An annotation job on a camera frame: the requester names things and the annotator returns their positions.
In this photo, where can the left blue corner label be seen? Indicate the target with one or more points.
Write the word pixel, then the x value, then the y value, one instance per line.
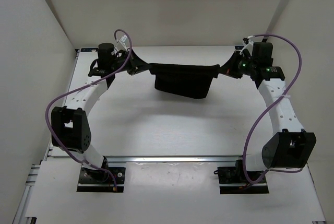
pixel 88 49

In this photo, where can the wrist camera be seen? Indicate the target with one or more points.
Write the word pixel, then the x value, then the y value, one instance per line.
pixel 247 44
pixel 122 43

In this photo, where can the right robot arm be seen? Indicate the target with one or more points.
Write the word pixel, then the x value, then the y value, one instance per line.
pixel 290 145

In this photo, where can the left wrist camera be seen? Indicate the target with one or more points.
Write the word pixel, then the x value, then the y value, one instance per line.
pixel 122 43

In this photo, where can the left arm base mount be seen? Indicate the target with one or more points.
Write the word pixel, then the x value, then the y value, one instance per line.
pixel 88 182

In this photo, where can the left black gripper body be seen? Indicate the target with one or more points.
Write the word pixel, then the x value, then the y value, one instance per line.
pixel 119 62

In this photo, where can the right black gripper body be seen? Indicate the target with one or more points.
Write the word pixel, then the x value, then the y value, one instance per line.
pixel 244 65

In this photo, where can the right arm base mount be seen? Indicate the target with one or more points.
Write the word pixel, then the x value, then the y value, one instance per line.
pixel 233 181

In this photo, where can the aluminium frame rail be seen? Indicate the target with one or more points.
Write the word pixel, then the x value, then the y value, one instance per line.
pixel 172 159

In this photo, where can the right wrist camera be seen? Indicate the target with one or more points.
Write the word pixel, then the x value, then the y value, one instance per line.
pixel 247 44

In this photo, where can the black skirt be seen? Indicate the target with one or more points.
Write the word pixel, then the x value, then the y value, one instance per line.
pixel 191 81

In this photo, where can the white front cover board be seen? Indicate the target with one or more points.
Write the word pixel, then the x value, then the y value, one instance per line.
pixel 170 193

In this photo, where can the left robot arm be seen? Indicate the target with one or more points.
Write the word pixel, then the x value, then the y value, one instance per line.
pixel 70 124

